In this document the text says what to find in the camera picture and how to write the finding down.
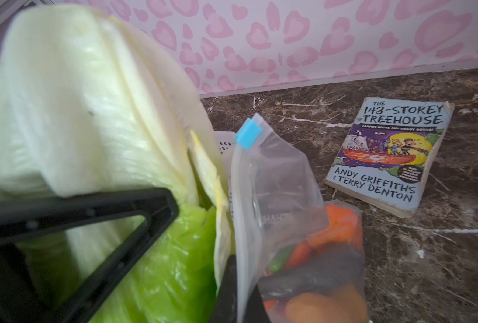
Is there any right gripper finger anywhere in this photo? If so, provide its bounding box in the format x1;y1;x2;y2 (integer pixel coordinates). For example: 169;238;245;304
208;255;271;323

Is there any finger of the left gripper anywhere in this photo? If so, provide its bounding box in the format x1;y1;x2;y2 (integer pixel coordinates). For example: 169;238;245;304
0;188;178;322

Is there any green toy pepper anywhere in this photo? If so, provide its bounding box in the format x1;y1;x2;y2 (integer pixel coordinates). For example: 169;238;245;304
268;246;295;273

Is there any clear zip top bag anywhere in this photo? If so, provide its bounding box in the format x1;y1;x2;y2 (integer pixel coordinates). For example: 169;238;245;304
230;114;368;322

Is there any dark toy eggplant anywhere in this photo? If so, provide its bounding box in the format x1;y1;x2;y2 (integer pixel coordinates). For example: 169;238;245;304
257;245;364;301

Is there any yellow toy potato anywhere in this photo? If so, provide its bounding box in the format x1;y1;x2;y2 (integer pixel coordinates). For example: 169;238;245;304
286;285;368;323

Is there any orange toy pumpkin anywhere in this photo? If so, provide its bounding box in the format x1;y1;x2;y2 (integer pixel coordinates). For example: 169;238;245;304
307;204;363;250

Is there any white perforated plastic basket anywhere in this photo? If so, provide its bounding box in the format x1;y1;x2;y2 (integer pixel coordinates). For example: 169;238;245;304
215;131;236;161

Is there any green white toy cabbage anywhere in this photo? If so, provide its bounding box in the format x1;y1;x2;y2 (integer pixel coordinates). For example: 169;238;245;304
0;5;232;322

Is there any orange toy carrot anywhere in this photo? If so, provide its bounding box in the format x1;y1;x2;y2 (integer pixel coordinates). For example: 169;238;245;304
284;242;313;269

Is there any Treehouse paperback book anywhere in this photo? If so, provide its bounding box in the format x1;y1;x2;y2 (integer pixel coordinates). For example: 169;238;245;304
325;98;454;218

